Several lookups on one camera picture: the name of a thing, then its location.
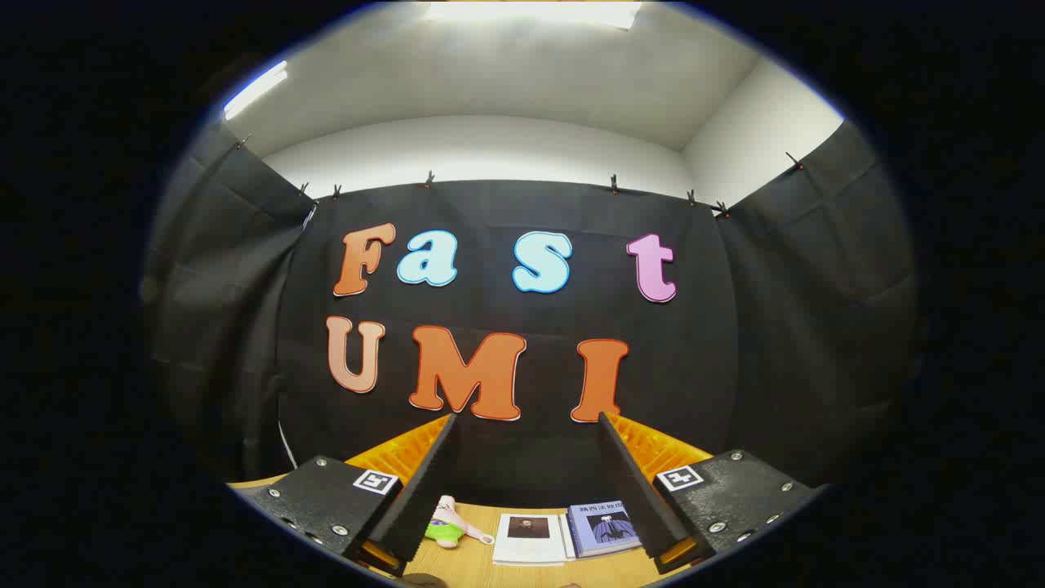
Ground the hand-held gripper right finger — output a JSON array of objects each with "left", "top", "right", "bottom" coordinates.
[{"left": 596, "top": 411, "right": 825, "bottom": 577}]

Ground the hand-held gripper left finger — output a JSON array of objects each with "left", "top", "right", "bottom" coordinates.
[{"left": 237, "top": 412, "right": 458, "bottom": 579}]

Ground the pink star plush toy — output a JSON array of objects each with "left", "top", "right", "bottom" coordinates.
[{"left": 425, "top": 495, "right": 496, "bottom": 550}]

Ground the blue book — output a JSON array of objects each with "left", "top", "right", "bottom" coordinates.
[{"left": 566, "top": 500, "right": 643, "bottom": 559}]

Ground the white portrait book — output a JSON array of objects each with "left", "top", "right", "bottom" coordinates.
[{"left": 492, "top": 513, "right": 568, "bottom": 567}]

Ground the row of black cloth clips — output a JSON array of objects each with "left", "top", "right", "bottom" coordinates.
[{"left": 237, "top": 135, "right": 805, "bottom": 220}]

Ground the ceiling light strip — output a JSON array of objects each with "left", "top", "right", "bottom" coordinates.
[{"left": 222, "top": 60, "right": 289, "bottom": 122}]

